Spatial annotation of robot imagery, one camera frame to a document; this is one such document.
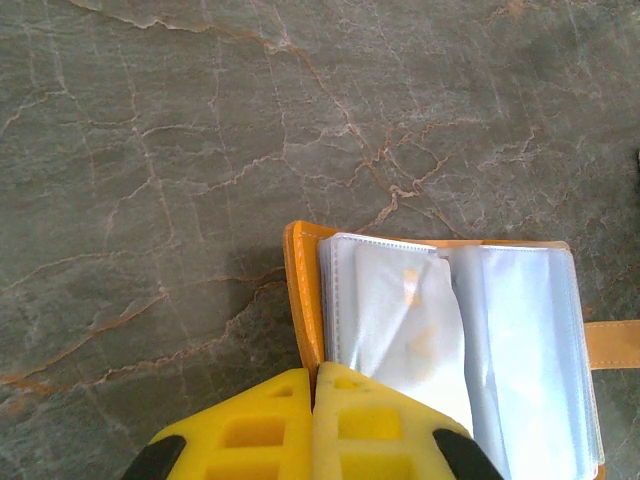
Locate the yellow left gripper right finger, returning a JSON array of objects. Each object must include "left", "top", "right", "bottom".
[{"left": 312, "top": 361, "right": 505, "bottom": 480}]

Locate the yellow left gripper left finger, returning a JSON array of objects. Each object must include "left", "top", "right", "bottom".
[{"left": 121, "top": 367, "right": 316, "bottom": 480}]

